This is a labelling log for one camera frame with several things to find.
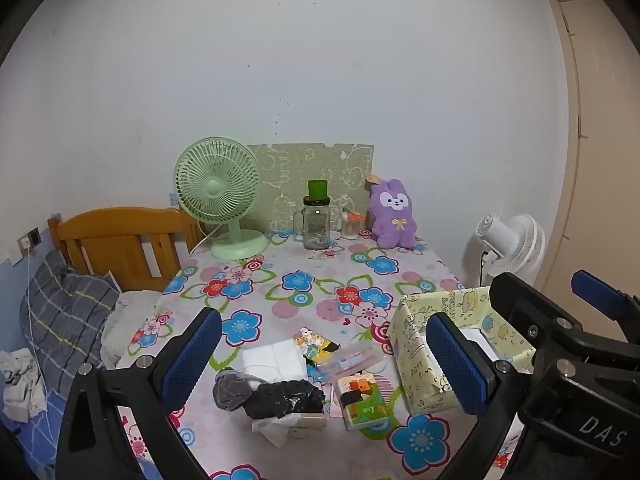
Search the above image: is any grey sock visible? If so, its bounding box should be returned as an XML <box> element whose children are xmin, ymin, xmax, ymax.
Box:
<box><xmin>212</xmin><ymin>367</ymin><xmax>266</xmax><ymax>412</ymax></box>

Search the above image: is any black plastic bag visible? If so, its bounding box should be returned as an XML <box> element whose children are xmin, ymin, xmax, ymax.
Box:
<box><xmin>243</xmin><ymin>379</ymin><xmax>326</xmax><ymax>420</ymax></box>

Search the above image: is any green orange tissue pack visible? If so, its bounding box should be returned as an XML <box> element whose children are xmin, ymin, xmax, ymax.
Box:
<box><xmin>334</xmin><ymin>372</ymin><xmax>390</xmax><ymax>431</ymax></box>

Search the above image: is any white face mask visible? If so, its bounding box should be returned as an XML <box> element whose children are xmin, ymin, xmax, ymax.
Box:
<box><xmin>241</xmin><ymin>338</ymin><xmax>308</xmax><ymax>382</ymax></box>

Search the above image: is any clear plastic pencil case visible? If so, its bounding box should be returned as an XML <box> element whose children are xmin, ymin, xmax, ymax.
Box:
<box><xmin>317</xmin><ymin>340</ymin><xmax>384</xmax><ymax>382</ymax></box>

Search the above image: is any cartoon snack packet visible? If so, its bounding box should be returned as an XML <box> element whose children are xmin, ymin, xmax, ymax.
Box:
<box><xmin>294</xmin><ymin>327</ymin><xmax>340</xmax><ymax>365</ymax></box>

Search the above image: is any yellow cartoon storage box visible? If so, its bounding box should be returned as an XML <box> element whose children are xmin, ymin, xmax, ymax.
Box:
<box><xmin>388</xmin><ymin>287</ymin><xmax>535</xmax><ymax>416</ymax></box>

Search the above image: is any white standing fan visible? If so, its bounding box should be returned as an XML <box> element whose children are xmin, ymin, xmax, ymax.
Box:
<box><xmin>461</xmin><ymin>214</ymin><xmax>547</xmax><ymax>286</ymax></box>

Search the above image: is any grey plaid pillow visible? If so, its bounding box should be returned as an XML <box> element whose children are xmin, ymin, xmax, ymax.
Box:
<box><xmin>20</xmin><ymin>250</ymin><xmax>120</xmax><ymax>400</ymax></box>

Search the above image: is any crumpled grey white cloth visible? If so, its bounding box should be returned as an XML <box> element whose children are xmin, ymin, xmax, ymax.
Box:
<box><xmin>1</xmin><ymin>348</ymin><xmax>47</xmax><ymax>424</ymax></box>

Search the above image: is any crumpled white tissue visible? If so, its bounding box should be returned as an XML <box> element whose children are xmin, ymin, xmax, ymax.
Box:
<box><xmin>252</xmin><ymin>413</ymin><xmax>302</xmax><ymax>448</ymax></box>

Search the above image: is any floral tablecloth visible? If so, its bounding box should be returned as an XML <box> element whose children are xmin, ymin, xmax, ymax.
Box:
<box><xmin>114</xmin><ymin>233</ymin><xmax>474</xmax><ymax>479</ymax></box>

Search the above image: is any pink card packet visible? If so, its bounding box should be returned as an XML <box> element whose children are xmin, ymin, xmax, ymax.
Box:
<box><xmin>295</xmin><ymin>413</ymin><xmax>328</xmax><ymax>431</ymax></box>

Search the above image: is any purple plush bunny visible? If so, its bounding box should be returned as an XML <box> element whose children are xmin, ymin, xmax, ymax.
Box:
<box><xmin>368</xmin><ymin>179</ymin><xmax>416</xmax><ymax>249</ymax></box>

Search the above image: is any toothpick jar orange lid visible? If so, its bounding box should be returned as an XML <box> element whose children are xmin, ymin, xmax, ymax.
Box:
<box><xmin>341</xmin><ymin>208</ymin><xmax>367</xmax><ymax>240</ymax></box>

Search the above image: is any green desk fan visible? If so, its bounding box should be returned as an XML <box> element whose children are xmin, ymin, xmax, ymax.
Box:
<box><xmin>174</xmin><ymin>136</ymin><xmax>269</xmax><ymax>261</ymax></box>

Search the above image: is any glass mason jar mug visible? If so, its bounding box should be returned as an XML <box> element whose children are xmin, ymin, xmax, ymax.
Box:
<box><xmin>293</xmin><ymin>196</ymin><xmax>331</xmax><ymax>250</ymax></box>

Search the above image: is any beige door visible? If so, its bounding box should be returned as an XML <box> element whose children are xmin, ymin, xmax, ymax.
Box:
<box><xmin>536</xmin><ymin>0</ymin><xmax>639</xmax><ymax>339</ymax></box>

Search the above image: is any green patterned backboard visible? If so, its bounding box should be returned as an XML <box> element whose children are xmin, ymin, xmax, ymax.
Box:
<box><xmin>241</xmin><ymin>143</ymin><xmax>374</xmax><ymax>232</ymax></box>

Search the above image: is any green cup on jar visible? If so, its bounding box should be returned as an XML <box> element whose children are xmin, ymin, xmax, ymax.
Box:
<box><xmin>308</xmin><ymin>179</ymin><xmax>329</xmax><ymax>202</ymax></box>

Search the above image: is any wall power socket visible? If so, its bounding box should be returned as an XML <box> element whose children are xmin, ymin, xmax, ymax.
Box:
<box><xmin>17</xmin><ymin>228</ymin><xmax>41</xmax><ymax>254</ymax></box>

